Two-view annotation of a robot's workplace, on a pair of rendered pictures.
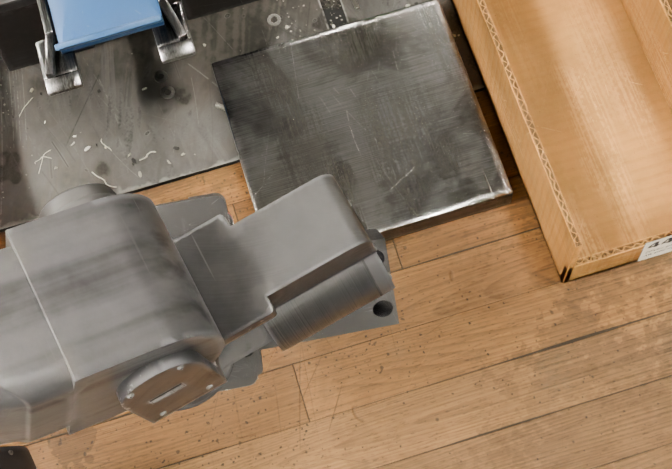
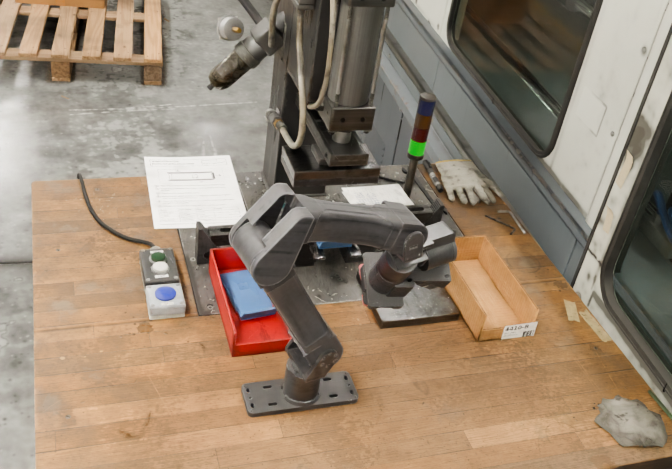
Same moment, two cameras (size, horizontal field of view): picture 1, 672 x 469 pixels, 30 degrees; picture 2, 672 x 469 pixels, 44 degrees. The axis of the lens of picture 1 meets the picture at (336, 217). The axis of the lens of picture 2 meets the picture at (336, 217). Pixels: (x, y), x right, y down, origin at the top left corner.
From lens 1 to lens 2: 103 cm
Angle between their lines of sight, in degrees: 35
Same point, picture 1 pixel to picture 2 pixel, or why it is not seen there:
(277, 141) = not seen: hidden behind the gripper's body
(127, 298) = (410, 217)
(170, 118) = (341, 286)
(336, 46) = not seen: hidden behind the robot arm
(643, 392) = (506, 371)
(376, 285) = (453, 251)
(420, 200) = (430, 311)
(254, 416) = (377, 364)
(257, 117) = not seen: hidden behind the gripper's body
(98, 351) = (407, 221)
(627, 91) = (493, 296)
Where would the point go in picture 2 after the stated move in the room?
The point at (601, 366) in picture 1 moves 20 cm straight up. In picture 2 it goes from (492, 363) to (519, 284)
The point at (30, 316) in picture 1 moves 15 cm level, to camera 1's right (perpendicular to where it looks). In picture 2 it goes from (392, 213) to (482, 216)
